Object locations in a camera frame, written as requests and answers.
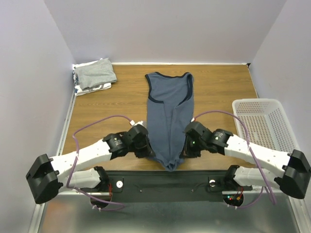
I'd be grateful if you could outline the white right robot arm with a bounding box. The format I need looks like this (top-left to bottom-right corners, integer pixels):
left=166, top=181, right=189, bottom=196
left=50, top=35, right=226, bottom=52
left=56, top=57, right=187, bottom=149
left=184, top=121, right=311, bottom=199

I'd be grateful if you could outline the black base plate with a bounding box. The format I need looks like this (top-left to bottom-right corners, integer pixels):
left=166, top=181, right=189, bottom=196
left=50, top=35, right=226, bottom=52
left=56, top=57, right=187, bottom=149
left=83, top=170, right=252, bottom=202

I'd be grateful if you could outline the white plastic basket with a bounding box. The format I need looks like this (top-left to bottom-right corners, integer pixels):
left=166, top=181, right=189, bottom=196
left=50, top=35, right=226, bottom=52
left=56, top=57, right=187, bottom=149
left=232, top=99, right=300, bottom=152

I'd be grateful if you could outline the grey folded tank top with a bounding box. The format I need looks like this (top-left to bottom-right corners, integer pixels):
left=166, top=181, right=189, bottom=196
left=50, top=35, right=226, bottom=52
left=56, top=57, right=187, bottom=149
left=74, top=58, right=117, bottom=90

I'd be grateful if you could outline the blue tank top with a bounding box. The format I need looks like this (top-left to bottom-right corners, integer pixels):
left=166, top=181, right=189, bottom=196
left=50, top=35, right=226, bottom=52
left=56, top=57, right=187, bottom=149
left=145, top=72, right=194, bottom=171

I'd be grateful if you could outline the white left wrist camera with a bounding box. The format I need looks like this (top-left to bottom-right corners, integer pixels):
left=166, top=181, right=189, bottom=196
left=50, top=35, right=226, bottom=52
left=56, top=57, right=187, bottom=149
left=129, top=120, right=147, bottom=128

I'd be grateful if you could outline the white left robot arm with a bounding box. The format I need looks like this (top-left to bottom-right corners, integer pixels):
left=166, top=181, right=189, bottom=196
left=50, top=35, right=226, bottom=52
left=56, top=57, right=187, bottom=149
left=26, top=124, right=155, bottom=204

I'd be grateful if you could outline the aluminium frame rail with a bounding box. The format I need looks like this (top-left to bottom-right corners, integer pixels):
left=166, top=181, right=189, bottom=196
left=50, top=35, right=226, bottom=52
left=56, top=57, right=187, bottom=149
left=52, top=156, right=64, bottom=169

